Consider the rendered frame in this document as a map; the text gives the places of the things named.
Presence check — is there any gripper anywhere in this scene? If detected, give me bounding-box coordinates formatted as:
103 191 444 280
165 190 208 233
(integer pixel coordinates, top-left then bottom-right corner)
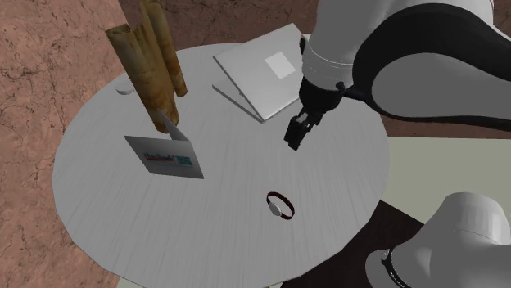
283 76 346 151

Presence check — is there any grey book with white label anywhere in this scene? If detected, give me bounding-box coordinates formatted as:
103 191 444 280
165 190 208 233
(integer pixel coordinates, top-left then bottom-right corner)
211 23 311 125

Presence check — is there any round grey table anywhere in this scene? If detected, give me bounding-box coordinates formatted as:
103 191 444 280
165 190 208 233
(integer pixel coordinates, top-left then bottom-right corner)
52 41 391 288

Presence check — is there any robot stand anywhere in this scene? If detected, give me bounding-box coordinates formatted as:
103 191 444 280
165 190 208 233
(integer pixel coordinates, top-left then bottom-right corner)
280 199 425 288

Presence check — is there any white folded card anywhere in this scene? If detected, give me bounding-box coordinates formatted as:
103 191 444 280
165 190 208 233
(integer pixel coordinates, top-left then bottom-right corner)
123 109 206 180

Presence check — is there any small white disc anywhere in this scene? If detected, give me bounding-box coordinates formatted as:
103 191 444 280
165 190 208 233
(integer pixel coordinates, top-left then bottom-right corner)
115 77 137 96

